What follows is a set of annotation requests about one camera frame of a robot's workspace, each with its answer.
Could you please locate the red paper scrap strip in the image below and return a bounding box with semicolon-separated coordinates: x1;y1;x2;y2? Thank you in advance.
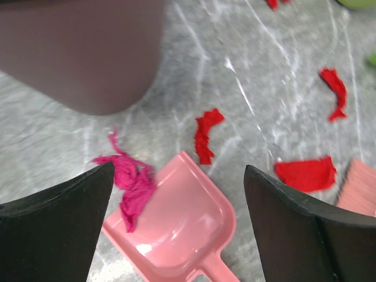
194;108;225;165

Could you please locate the red paper scrap far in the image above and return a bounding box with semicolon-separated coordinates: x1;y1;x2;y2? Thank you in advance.
266;0;290;11

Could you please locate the magenta paper scrap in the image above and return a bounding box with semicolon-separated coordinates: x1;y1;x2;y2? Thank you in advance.
92;129;157;233

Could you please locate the large red paper scrap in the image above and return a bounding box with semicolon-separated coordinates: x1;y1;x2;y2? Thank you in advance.
274;156;337;193

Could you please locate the brown plastic waste bin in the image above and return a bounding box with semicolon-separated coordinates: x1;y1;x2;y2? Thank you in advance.
1;0;166;115

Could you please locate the curved red paper scrap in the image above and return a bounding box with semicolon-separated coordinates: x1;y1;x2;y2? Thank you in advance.
320;68;347;122

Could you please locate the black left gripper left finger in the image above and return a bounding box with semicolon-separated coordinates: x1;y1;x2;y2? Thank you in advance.
1;162;115;281

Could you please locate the pink plastic brush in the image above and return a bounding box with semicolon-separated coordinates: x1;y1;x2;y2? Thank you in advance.
336;159;375;217

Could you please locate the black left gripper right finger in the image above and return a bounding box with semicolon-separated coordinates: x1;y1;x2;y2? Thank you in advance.
244;165;375;281

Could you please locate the green plastic tray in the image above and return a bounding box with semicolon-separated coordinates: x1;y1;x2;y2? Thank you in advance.
337;0;376;10

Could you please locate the pink plastic dustpan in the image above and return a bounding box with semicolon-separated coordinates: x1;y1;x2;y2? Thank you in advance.
102;152;237;281

